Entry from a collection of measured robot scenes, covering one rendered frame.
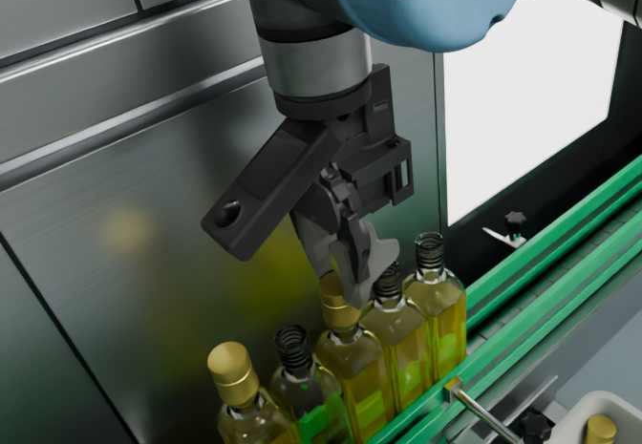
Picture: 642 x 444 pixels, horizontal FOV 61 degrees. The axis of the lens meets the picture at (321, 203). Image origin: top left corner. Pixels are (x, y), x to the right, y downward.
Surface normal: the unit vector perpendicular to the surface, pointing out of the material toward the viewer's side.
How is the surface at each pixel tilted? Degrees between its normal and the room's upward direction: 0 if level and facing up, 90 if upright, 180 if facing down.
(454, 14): 89
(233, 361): 0
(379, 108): 90
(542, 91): 90
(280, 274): 90
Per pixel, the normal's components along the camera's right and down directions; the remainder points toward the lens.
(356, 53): 0.74, 0.29
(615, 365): -0.15, -0.80
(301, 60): -0.14, 0.60
